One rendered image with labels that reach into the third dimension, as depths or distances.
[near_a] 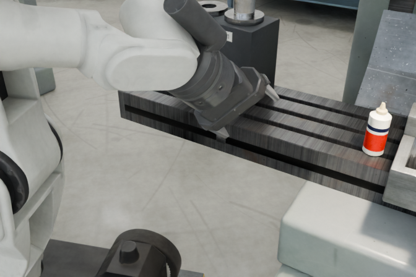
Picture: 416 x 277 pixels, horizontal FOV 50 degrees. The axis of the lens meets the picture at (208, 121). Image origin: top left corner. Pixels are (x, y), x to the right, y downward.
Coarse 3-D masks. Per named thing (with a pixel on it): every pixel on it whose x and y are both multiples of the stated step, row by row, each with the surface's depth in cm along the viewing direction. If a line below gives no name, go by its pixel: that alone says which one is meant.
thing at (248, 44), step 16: (224, 16) 103; (256, 16) 98; (240, 32) 95; (256, 32) 95; (272, 32) 101; (224, 48) 100; (240, 48) 97; (256, 48) 97; (272, 48) 103; (240, 64) 99; (256, 64) 100; (272, 64) 106; (272, 80) 109
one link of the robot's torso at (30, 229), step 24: (48, 120) 81; (0, 192) 68; (48, 192) 83; (0, 216) 71; (24, 216) 77; (48, 216) 89; (0, 240) 73; (24, 240) 78; (48, 240) 92; (0, 264) 84; (24, 264) 83
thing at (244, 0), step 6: (234, 0) 98; (240, 0) 96; (246, 0) 96; (252, 0) 97; (234, 6) 99; (240, 6) 97; (246, 6) 97; (252, 6) 97; (234, 12) 99; (240, 12) 98; (246, 12) 98; (252, 12) 98
